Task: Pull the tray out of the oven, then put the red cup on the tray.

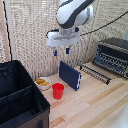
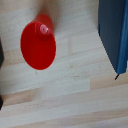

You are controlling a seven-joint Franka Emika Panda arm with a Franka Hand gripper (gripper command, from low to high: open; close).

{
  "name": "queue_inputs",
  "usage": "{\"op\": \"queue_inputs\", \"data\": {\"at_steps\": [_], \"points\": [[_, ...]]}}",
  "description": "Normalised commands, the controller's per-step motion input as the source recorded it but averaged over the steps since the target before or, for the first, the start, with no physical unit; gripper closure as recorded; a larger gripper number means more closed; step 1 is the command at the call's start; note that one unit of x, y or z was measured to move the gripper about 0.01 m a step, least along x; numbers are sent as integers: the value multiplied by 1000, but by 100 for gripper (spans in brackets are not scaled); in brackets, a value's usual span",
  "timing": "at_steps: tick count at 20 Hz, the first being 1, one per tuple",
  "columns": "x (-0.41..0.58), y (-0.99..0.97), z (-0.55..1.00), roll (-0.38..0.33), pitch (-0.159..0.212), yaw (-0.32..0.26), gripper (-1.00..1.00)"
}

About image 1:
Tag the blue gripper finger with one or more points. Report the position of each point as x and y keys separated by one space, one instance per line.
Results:
x=55 y=52
x=67 y=50

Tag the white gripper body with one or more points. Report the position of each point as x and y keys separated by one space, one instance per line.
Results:
x=61 y=38

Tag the blue hardcover book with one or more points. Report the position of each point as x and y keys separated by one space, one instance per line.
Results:
x=69 y=74

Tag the red plastic cup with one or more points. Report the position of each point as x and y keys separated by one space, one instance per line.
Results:
x=57 y=91

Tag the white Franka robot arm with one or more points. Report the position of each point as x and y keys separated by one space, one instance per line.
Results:
x=71 y=13

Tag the woven folding screen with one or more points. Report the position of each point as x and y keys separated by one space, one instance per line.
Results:
x=33 y=36

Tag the yellow food piece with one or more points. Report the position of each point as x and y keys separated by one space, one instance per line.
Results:
x=40 y=80
x=45 y=84

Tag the white bowl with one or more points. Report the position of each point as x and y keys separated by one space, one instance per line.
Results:
x=43 y=85

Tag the black dish rack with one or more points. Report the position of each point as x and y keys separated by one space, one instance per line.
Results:
x=113 y=55

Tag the thin black pole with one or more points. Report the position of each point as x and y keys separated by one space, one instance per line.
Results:
x=7 y=30

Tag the black fabric storage box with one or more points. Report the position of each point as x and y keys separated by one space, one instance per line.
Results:
x=18 y=96

